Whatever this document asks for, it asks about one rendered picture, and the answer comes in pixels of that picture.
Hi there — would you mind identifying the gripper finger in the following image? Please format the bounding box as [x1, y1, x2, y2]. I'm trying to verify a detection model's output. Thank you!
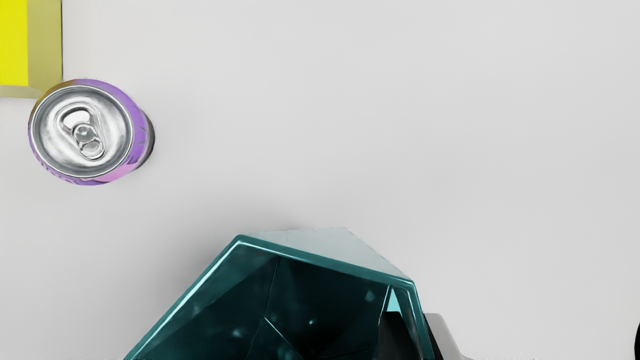
[378, 310, 474, 360]

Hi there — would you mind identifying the yellow rectangular block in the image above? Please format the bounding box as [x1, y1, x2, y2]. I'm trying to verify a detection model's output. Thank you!
[0, 0, 64, 99]

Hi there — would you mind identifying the teal faceted mug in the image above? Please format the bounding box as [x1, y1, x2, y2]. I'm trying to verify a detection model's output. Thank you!
[123, 227, 437, 360]

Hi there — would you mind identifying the purple drink can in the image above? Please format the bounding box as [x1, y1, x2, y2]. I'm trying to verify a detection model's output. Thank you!
[27, 78, 155, 186]

